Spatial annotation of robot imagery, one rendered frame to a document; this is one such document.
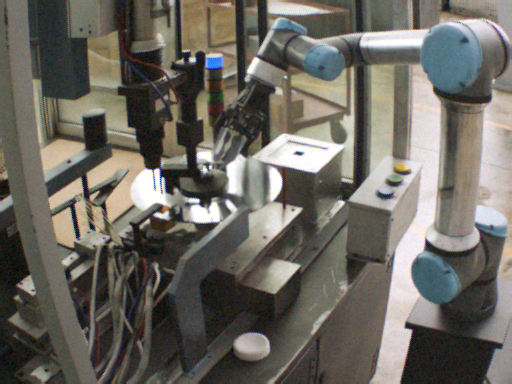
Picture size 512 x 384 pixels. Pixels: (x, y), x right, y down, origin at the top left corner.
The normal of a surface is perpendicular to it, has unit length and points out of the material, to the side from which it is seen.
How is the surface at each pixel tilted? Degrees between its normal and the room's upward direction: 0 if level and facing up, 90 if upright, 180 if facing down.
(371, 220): 90
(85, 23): 90
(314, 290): 0
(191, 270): 90
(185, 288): 90
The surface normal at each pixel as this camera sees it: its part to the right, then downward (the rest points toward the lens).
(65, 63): -0.49, 0.41
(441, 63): -0.77, 0.19
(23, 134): 0.87, 0.21
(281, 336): -0.03, -0.89
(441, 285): -0.76, 0.43
